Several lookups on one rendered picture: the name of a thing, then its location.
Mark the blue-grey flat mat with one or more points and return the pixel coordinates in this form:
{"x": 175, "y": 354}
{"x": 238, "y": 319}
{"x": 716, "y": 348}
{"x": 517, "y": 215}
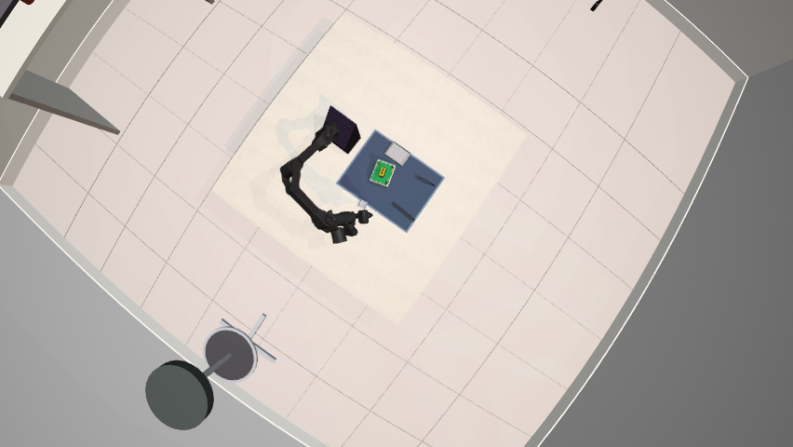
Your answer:
{"x": 410, "y": 193}

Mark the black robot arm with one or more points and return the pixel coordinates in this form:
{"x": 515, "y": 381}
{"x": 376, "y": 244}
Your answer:
{"x": 321, "y": 219}

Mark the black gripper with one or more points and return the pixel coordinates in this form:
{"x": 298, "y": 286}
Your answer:
{"x": 350, "y": 217}

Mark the green circuit board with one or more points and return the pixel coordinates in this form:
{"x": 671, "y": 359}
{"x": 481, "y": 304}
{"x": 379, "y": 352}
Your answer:
{"x": 375, "y": 176}

